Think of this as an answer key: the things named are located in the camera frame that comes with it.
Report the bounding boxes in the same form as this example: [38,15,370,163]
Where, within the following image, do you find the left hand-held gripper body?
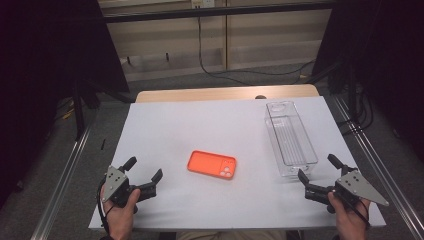
[101,165,158,215]

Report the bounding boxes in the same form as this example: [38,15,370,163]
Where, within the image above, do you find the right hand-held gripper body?
[304,165,390,215]

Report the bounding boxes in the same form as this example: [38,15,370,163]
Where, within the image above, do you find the clear plastic container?
[264,100,320,179]

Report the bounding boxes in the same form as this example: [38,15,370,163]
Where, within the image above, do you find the orange phone case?
[186,149,238,181]

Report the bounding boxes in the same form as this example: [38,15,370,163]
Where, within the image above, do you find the person's right hand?
[327,191,372,240]

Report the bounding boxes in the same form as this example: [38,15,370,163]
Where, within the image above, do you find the person's left hand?
[99,187,142,240]

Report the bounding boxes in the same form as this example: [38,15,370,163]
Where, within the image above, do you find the white table sheet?
[87,95,387,232]

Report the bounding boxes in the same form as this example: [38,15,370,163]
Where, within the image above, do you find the black metal stand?
[71,79,102,142]

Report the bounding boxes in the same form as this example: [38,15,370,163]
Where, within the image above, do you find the black curtain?
[0,0,130,204]
[312,0,424,163]

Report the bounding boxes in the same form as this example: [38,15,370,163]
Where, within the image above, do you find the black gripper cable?
[344,196,372,230]
[96,178,113,236]

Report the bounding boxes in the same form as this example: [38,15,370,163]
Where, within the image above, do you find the aluminium frame rail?
[332,95,424,240]
[30,125,93,240]

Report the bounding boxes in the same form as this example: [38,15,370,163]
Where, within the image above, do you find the black floor cables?
[336,84,375,136]

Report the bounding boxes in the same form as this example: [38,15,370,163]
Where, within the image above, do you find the black power cable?
[197,15,316,86]

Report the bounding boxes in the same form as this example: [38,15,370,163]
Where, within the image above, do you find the white wall socket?
[191,0,216,10]

